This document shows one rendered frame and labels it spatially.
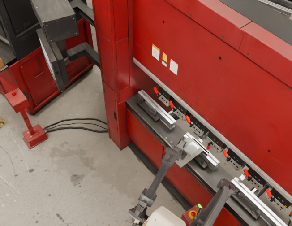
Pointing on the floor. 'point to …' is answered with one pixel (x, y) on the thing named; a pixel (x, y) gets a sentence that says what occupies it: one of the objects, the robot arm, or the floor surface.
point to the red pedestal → (30, 133)
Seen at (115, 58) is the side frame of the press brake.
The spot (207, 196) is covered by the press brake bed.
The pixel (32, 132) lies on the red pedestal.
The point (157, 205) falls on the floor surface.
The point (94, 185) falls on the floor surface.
